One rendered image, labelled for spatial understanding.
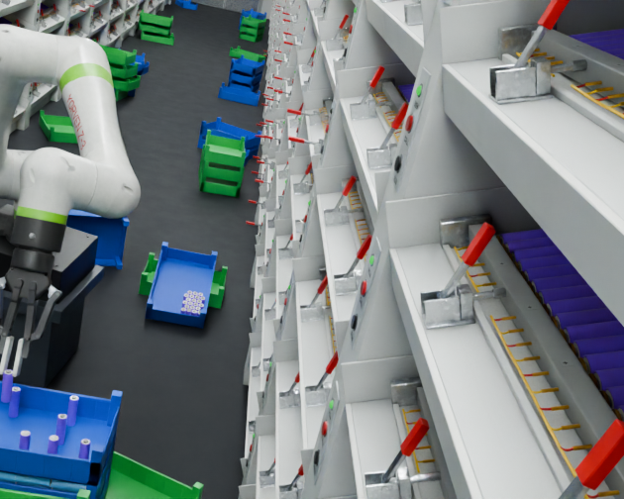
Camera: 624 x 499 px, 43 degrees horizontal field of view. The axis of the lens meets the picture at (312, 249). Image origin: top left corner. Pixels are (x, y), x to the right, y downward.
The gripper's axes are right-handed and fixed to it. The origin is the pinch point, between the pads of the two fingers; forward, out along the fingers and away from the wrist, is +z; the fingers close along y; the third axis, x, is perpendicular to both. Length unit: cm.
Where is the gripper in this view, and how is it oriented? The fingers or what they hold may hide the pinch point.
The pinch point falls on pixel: (13, 355)
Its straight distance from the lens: 161.7
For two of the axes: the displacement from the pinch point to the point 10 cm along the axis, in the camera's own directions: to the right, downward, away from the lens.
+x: 1.2, -0.3, -9.9
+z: -1.9, 9.8, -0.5
